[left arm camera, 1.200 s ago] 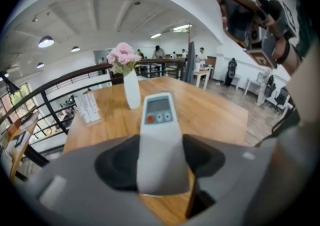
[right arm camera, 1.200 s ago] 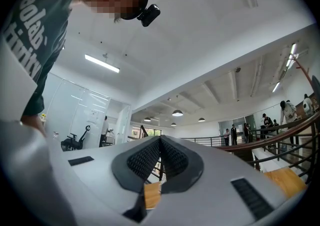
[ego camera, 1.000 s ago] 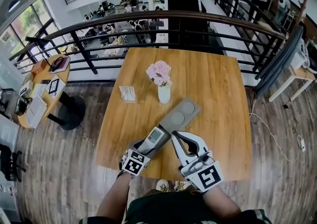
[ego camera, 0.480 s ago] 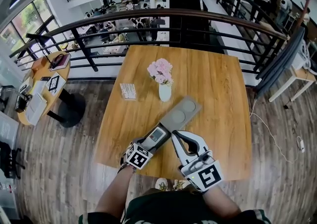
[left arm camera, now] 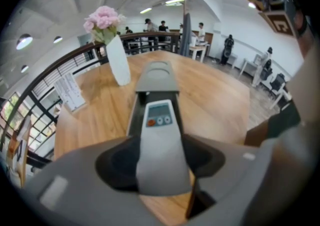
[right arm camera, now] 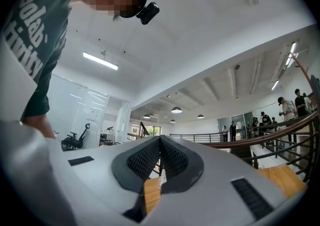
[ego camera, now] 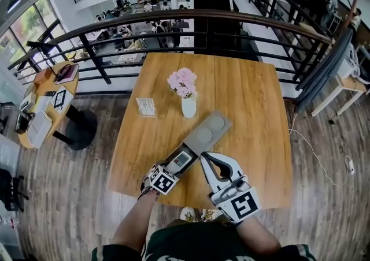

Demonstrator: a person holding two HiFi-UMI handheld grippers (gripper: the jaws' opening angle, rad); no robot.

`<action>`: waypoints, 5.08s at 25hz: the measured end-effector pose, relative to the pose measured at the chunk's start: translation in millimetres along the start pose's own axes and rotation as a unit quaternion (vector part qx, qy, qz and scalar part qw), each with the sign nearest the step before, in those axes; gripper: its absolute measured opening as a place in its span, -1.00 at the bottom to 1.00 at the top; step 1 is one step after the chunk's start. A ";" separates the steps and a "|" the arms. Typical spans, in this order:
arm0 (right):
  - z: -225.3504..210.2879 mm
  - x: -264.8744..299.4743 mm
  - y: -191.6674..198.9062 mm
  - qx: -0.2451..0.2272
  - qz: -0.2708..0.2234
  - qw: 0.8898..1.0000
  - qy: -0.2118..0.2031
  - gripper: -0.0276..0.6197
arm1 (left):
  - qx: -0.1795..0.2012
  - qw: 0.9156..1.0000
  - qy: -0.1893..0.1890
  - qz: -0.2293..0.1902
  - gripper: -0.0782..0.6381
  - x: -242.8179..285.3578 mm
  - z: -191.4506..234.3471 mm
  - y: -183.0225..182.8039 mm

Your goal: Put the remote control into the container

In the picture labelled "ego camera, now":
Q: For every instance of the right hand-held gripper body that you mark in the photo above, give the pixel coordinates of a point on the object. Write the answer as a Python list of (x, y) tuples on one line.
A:
[(240, 203)]

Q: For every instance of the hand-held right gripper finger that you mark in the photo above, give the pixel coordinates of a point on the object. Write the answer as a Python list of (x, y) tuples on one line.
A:
[(234, 169), (213, 182)]

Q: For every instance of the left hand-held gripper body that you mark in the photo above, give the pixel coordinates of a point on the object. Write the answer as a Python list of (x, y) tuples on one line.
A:
[(163, 180)]

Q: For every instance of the grey sliding drawer box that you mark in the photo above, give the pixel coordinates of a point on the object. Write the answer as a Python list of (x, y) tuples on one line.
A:
[(208, 132)]

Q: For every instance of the person's right forearm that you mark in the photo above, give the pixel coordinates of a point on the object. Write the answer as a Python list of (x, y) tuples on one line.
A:
[(257, 235)]

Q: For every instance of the person's left forearm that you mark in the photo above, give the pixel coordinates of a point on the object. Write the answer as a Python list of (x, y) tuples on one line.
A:
[(133, 219)]

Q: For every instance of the large white box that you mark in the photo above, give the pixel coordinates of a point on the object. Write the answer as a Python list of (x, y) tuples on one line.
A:
[(40, 130)]

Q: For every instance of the white perforated box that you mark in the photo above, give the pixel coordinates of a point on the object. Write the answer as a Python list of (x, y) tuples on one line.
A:
[(344, 69)]

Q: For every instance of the small black box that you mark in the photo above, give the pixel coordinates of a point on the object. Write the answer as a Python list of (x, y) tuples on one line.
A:
[(20, 125)]

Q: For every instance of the person's right shoe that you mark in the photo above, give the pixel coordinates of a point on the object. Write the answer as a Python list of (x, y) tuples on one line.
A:
[(209, 215)]

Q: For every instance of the person's shoe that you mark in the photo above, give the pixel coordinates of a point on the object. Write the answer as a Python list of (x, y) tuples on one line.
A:
[(209, 215), (188, 214)]

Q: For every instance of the person's left shoe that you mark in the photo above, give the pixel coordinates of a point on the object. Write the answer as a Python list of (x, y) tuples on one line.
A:
[(188, 214)]

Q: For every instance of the person's dark green shirt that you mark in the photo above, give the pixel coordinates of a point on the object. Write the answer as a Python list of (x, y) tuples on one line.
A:
[(202, 245)]

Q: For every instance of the white printed card pack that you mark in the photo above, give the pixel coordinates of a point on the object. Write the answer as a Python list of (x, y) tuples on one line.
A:
[(146, 106)]

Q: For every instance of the white ceramic vase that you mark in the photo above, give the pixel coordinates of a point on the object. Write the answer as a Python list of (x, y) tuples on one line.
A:
[(188, 108)]

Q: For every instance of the pink flower bouquet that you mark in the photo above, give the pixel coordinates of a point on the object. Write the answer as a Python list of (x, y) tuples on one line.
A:
[(183, 81)]

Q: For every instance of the white power adapter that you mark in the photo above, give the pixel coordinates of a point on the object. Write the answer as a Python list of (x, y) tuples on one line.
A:
[(351, 167)]

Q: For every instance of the grey hanging coat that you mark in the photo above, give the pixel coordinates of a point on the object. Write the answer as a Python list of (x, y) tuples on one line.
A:
[(323, 72)]

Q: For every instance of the maroon book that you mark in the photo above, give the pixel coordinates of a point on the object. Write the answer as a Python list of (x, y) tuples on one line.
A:
[(70, 76)]

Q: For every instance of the black phone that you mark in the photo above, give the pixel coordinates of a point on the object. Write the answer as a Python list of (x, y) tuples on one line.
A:
[(50, 93)]

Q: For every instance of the white-legged wooden side table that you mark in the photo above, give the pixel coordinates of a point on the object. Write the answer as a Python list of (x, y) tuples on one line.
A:
[(351, 83)]

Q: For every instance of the round wooden side table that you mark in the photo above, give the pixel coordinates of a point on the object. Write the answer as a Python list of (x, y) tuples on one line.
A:
[(23, 141)]

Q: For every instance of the group of people at desks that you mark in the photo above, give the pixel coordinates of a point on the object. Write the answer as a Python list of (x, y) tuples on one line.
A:
[(130, 31)]

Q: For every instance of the black office chair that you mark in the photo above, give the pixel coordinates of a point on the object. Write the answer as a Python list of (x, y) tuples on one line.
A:
[(8, 190)]

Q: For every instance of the small white device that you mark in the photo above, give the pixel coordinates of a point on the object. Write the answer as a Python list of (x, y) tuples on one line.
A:
[(26, 106)]

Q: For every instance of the white panel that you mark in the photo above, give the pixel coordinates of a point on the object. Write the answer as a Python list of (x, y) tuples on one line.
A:
[(8, 153)]

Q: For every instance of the black round device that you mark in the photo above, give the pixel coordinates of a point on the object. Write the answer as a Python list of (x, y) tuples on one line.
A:
[(364, 76)]

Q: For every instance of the black curved balcony railing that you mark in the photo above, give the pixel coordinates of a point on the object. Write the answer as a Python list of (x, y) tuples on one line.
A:
[(173, 14)]

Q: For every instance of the black desk lamp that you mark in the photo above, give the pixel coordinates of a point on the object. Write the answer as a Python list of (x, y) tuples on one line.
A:
[(39, 46)]

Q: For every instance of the large window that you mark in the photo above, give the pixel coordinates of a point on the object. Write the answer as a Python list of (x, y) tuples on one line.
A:
[(29, 23)]

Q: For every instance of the black pendant lamp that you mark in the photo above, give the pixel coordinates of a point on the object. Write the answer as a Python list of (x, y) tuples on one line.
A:
[(13, 4)]

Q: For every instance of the white box with black frame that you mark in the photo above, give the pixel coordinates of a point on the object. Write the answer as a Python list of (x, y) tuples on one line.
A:
[(68, 96)]

